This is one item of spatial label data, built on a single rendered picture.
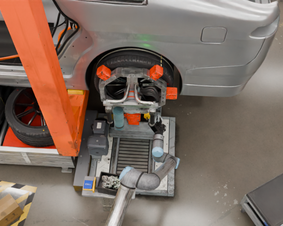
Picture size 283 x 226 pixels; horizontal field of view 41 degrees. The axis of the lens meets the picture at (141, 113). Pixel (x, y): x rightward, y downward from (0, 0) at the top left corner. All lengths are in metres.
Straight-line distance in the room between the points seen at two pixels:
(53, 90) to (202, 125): 1.96
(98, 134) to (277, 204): 1.64
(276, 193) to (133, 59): 1.63
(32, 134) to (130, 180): 1.15
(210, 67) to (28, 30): 1.45
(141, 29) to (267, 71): 2.24
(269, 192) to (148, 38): 1.64
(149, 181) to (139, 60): 0.92
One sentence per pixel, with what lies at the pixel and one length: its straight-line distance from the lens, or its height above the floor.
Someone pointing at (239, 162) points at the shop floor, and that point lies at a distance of 3.84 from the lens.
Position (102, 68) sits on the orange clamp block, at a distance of 2.91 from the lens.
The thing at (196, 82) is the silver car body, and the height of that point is 0.94.
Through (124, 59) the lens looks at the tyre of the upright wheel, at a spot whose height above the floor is 1.17.
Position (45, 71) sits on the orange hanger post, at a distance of 2.30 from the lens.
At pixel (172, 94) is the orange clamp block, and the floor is 0.88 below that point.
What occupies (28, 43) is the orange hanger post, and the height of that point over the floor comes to 1.86.
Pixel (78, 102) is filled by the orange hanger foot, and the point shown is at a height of 0.68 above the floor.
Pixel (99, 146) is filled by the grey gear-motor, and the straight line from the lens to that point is 3.36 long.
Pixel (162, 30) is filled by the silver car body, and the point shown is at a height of 1.49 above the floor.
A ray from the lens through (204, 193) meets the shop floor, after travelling 3.63.
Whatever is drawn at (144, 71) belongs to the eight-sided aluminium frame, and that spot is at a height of 1.12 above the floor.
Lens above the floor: 3.34
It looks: 57 degrees down
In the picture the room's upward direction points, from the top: straight up
